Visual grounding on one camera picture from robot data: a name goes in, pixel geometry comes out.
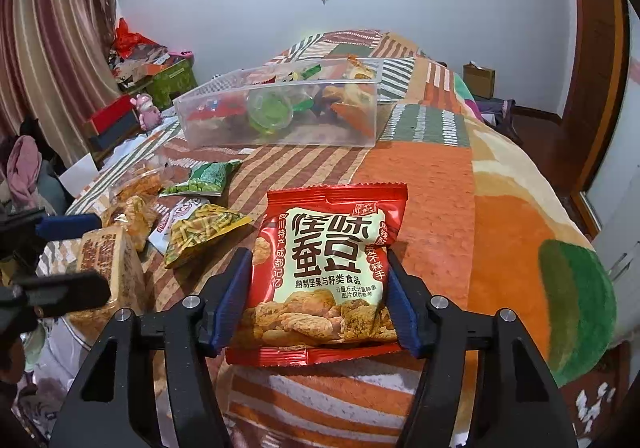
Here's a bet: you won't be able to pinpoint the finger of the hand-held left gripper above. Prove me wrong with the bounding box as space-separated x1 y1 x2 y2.
35 212 104 242
12 270 112 320

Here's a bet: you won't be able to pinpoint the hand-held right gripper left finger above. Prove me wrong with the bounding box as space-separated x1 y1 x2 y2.
47 247 254 448

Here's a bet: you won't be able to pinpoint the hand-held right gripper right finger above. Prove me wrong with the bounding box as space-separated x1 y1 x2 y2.
386 248 576 448

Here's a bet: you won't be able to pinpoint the bread slice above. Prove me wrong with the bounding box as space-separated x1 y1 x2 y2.
74 225 147 325

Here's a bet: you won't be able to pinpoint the red broad bean packet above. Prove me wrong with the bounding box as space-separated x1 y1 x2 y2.
225 182 409 368

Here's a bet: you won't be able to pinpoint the clear plastic container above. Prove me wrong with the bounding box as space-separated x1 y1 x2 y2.
172 56 385 149

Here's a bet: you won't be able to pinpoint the green jelly cup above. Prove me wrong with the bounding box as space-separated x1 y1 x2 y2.
247 90 297 135

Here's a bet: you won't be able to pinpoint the red cartoon snack packet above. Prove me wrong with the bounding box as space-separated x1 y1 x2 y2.
222 97 254 122

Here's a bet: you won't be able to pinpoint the orange-tan snack packet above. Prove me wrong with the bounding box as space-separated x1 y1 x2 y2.
331 101 376 138

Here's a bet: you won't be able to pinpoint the clear nut packet green edges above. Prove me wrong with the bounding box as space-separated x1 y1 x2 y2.
294 78 376 115

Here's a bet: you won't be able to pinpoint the grey cloth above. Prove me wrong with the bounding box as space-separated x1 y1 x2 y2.
36 160 72 217

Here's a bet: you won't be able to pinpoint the clear fried cracker packet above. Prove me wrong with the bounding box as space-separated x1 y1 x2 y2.
101 195 160 250

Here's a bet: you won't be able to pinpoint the pink cloth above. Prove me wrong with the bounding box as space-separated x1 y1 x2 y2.
7 133 44 210

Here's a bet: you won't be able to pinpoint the yellow stick snack packet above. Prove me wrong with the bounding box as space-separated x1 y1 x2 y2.
149 198 254 270

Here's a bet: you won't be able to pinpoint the clear orange snack packet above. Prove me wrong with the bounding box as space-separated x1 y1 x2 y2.
111 169 164 202

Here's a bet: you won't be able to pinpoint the dark grey box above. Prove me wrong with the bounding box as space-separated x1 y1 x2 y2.
90 115 144 155

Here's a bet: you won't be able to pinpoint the red box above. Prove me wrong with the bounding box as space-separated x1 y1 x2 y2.
88 95 137 134

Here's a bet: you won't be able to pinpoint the green pea packet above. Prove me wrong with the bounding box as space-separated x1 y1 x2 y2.
159 160 243 198

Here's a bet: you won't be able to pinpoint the patchwork striped blanket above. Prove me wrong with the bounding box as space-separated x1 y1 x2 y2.
35 31 619 448

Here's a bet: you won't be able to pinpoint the pink toy figure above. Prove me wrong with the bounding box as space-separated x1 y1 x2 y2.
129 94 162 131

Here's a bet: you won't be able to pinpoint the green patterned box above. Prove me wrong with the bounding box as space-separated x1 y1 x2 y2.
149 56 197 112

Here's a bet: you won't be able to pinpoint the pile of paper bags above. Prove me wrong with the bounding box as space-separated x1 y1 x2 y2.
107 43 172 85

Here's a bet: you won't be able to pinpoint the striped brown curtain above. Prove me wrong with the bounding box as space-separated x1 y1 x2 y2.
0 0 127 170

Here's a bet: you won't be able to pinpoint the red plastic bag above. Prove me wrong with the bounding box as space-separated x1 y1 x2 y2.
112 18 152 57

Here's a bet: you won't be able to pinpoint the dark bag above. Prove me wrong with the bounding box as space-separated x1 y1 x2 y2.
472 97 524 145

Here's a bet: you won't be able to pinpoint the brown cardboard box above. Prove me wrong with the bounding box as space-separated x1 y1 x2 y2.
462 62 496 100

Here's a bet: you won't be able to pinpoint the wooden wardrobe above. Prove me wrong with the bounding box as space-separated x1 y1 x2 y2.
564 0 640 240

